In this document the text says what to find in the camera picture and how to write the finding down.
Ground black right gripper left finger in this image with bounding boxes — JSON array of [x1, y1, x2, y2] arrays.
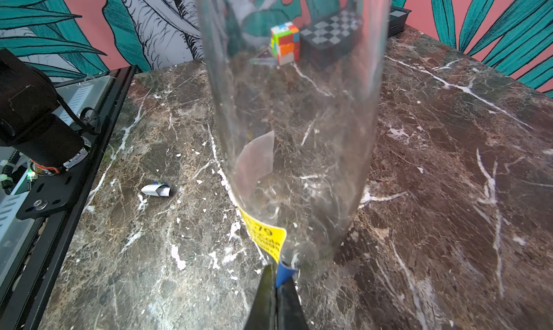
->
[[243, 265, 276, 330]]

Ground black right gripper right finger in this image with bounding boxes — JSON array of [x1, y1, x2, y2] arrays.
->
[[276, 278, 309, 330]]

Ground yellow blue price label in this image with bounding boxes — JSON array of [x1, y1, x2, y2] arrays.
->
[[238, 208, 297, 288]]

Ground glass bottle yellow price label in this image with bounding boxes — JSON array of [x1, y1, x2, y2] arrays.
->
[[197, 0, 390, 276]]

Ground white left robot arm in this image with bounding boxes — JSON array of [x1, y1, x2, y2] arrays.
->
[[1, 49, 100, 175]]

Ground colourful rubiks cube on table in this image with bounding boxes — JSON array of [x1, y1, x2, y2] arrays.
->
[[270, 22, 300, 66]]

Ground black white chessboard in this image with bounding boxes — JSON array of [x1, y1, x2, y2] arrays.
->
[[300, 5, 412, 56]]

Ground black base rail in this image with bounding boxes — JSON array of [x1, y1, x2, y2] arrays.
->
[[1, 66, 136, 329]]

